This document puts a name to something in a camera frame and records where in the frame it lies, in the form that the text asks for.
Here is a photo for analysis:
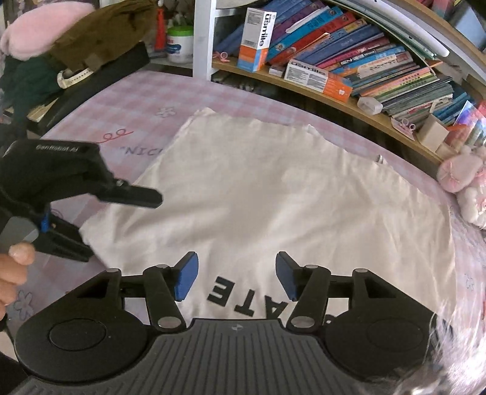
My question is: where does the tall white orange box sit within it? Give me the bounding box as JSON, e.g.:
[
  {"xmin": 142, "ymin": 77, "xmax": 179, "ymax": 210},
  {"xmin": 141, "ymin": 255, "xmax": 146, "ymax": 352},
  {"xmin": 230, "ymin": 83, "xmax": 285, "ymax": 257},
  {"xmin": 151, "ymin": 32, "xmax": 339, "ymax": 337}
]
[{"xmin": 237, "ymin": 7, "xmax": 277, "ymax": 73}]

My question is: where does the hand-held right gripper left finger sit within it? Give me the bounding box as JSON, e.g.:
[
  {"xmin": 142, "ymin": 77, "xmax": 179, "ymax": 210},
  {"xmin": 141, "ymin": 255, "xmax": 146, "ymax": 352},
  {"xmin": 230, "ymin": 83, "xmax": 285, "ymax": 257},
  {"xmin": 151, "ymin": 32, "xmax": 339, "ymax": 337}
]
[{"xmin": 66, "ymin": 251, "xmax": 200, "ymax": 332}]

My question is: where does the person's right forearm fluffy sleeve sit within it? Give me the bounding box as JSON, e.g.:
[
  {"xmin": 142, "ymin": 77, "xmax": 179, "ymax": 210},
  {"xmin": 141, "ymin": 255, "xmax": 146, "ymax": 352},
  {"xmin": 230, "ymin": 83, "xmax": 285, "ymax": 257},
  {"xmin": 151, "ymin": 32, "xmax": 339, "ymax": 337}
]
[{"xmin": 391, "ymin": 311, "xmax": 486, "ymax": 395}]

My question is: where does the bunch of pens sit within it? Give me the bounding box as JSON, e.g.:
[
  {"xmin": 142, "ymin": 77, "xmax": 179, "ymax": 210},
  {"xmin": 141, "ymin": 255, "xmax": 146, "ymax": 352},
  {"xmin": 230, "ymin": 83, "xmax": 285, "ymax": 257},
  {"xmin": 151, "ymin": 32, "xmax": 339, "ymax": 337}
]
[{"xmin": 167, "ymin": 0, "xmax": 194, "ymax": 27}]

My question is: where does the pink checked cartoon bedsheet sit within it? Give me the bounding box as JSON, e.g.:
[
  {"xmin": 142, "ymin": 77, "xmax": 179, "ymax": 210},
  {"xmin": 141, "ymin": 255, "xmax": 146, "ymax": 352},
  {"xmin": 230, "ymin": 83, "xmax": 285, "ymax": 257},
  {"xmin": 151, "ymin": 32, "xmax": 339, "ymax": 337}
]
[{"xmin": 8, "ymin": 70, "xmax": 486, "ymax": 380}]

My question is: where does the dark green garment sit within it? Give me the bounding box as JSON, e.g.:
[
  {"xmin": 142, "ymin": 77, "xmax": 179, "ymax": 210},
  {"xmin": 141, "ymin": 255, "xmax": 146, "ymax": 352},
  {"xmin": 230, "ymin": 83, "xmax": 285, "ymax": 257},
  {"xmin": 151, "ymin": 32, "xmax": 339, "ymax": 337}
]
[{"xmin": 0, "ymin": 53, "xmax": 65, "ymax": 115}]

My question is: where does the white watch strap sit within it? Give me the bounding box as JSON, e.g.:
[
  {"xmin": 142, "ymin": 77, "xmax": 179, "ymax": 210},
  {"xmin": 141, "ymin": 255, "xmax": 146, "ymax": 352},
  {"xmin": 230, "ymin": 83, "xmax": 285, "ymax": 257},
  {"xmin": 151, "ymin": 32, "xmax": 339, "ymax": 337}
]
[{"xmin": 57, "ymin": 66, "xmax": 94, "ymax": 90}]

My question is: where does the pink white plush toy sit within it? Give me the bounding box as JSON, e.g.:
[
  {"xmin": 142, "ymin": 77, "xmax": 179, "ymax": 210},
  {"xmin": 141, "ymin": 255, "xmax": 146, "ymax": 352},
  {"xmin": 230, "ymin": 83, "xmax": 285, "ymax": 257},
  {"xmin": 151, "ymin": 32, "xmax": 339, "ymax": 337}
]
[{"xmin": 436, "ymin": 146, "xmax": 486, "ymax": 228}]

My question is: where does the cream printed t-shirt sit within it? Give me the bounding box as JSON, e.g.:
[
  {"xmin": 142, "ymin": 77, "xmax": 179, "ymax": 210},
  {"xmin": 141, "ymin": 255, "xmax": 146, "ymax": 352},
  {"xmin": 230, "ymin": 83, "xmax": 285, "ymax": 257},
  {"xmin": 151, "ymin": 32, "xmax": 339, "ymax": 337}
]
[{"xmin": 80, "ymin": 107, "xmax": 458, "ymax": 331}]

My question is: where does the grey storage box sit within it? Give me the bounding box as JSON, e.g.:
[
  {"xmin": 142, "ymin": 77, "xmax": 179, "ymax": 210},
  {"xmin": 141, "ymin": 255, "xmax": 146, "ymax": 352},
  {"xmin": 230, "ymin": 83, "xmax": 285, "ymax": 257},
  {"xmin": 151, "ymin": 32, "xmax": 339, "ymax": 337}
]
[{"xmin": 452, "ymin": 0, "xmax": 486, "ymax": 39}]

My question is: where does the red tassel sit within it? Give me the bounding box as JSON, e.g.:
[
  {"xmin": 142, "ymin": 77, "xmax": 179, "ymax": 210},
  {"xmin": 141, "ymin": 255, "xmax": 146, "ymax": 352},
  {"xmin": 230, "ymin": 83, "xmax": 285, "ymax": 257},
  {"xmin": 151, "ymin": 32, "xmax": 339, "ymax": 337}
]
[{"xmin": 154, "ymin": 5, "xmax": 168, "ymax": 52}]

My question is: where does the flat white orange box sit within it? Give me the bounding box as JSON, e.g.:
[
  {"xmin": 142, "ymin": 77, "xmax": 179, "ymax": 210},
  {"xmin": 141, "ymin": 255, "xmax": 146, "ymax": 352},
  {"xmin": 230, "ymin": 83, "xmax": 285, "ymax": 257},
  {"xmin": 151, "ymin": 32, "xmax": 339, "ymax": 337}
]
[{"xmin": 283, "ymin": 59, "xmax": 353, "ymax": 102}]

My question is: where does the person's left hand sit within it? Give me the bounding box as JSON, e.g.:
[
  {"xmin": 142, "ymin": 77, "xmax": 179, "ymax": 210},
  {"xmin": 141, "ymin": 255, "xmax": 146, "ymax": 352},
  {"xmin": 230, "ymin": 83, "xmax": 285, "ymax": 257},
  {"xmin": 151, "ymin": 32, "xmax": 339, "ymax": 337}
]
[{"xmin": 0, "ymin": 243, "xmax": 36, "ymax": 323}]

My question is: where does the small wooden box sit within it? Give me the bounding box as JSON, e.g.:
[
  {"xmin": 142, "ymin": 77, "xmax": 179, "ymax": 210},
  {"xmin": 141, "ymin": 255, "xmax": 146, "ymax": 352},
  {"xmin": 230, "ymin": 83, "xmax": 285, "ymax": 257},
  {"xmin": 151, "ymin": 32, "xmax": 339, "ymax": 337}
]
[{"xmin": 418, "ymin": 114, "xmax": 449, "ymax": 153}]

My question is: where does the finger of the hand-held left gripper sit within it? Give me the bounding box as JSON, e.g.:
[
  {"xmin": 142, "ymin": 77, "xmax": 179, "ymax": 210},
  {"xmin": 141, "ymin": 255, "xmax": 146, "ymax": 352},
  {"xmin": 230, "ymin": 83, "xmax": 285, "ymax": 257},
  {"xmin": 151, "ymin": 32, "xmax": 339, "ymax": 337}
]
[
  {"xmin": 36, "ymin": 213, "xmax": 96, "ymax": 263},
  {"xmin": 99, "ymin": 178, "xmax": 164, "ymax": 209}
]

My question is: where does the white jar green lid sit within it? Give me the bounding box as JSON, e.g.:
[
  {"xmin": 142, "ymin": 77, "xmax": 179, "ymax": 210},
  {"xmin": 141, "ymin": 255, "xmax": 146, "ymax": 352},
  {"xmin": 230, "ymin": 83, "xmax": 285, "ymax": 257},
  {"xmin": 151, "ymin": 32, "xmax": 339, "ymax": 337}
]
[{"xmin": 166, "ymin": 26, "xmax": 194, "ymax": 64}]

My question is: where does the pink fluffy hat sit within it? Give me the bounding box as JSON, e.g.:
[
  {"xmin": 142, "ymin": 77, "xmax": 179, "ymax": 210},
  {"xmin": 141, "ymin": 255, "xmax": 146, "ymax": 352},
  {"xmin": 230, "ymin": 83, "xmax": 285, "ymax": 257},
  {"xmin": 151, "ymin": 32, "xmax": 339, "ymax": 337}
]
[{"xmin": 0, "ymin": 2, "xmax": 95, "ymax": 61}]

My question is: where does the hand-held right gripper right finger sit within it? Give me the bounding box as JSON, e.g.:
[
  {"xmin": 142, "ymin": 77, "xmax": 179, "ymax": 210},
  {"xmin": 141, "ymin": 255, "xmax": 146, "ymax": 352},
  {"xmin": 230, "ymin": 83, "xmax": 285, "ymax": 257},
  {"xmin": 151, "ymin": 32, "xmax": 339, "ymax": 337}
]
[{"xmin": 276, "ymin": 251, "xmax": 409, "ymax": 332}]

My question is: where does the olive green jacket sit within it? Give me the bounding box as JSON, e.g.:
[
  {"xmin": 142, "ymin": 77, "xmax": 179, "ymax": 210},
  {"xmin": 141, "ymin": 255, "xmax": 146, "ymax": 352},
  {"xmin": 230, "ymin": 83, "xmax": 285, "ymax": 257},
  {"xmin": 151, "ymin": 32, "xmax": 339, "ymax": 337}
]
[{"xmin": 49, "ymin": 0, "xmax": 160, "ymax": 73}]

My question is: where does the black chair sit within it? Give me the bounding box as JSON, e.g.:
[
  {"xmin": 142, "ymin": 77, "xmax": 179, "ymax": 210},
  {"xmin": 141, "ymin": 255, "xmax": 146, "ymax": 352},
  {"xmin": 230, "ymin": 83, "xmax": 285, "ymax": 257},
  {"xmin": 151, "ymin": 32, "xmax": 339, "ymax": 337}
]
[{"xmin": 23, "ymin": 42, "xmax": 150, "ymax": 137}]

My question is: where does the white and wooden bookshelf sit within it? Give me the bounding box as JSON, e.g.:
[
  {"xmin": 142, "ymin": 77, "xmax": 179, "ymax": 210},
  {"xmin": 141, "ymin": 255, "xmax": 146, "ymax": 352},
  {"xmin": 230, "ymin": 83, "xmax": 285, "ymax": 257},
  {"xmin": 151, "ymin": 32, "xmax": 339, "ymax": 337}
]
[{"xmin": 193, "ymin": 0, "xmax": 486, "ymax": 168}]

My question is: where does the white tablet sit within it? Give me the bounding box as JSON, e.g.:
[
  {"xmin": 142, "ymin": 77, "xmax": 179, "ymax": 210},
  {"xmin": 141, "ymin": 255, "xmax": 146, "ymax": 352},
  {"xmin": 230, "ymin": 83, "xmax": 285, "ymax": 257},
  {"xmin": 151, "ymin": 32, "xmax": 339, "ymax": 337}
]
[{"xmin": 357, "ymin": 0, "xmax": 450, "ymax": 57}]

